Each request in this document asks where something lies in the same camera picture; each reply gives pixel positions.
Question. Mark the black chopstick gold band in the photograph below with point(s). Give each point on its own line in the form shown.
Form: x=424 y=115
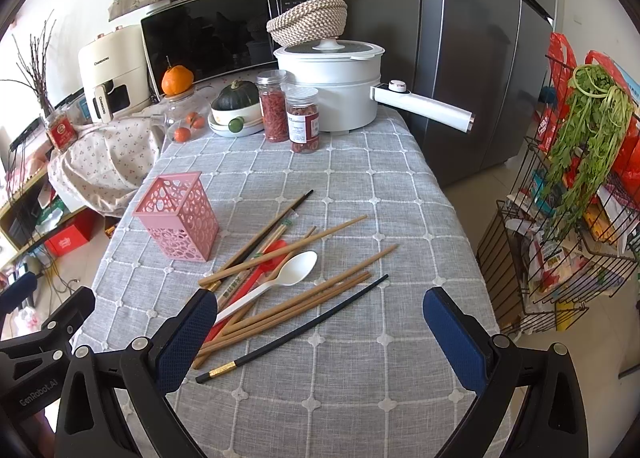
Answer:
x=265 y=349

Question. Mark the jar with red label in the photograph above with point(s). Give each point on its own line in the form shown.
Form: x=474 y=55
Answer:
x=301 y=104

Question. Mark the pink perforated utensil holder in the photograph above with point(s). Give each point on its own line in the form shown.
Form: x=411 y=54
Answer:
x=176 y=213

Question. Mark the white plastic spoon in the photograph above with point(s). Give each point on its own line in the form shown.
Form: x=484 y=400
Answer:
x=293 y=272

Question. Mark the black microwave oven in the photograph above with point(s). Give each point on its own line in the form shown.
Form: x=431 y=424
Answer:
x=210 y=37

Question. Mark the green kabocha squash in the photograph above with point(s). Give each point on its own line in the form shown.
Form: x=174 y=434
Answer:
x=239 y=94

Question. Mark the cream air fryer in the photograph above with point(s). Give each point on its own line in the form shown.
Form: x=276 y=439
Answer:
x=114 y=75

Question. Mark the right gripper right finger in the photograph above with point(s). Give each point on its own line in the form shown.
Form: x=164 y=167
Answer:
x=551 y=421

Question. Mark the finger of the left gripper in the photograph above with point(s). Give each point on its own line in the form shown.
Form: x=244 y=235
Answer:
x=50 y=322
x=17 y=293

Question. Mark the disposable bamboo chopsticks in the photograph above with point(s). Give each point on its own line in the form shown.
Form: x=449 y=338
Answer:
x=233 y=283

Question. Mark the red plastic spoon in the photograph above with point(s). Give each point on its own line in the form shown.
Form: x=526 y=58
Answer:
x=250 y=282

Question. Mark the woven rope basket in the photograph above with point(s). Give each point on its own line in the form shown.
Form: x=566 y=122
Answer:
x=312 y=20

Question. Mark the orange mandarin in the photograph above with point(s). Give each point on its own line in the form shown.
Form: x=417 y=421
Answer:
x=176 y=79

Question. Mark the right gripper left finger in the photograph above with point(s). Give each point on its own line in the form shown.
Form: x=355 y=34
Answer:
x=90 y=420

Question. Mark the dry branches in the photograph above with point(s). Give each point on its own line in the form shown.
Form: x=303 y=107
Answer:
x=33 y=66

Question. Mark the white bowl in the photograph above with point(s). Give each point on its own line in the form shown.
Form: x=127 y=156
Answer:
x=218 y=121

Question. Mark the jar of red goji berries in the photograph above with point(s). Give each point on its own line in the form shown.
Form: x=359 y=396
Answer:
x=272 y=104

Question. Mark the white electric pot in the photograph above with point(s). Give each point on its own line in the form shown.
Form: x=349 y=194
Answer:
x=347 y=75

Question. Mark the grey refrigerator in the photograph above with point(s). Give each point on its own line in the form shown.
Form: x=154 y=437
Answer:
x=485 y=56

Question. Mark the dark brown-black chopstick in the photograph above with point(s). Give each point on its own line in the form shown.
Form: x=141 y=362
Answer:
x=251 y=247

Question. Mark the grey checked tablecloth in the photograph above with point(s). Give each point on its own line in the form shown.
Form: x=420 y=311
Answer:
x=370 y=381

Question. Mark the glass jar with tomatoes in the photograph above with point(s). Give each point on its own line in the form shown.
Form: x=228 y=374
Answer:
x=185 y=116

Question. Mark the black wire rack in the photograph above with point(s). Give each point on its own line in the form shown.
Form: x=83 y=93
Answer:
x=536 y=283

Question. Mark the floral cloth on table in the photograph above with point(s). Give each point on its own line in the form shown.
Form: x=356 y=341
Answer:
x=104 y=168

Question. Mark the green lime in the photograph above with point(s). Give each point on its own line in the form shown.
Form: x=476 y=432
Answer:
x=236 y=124

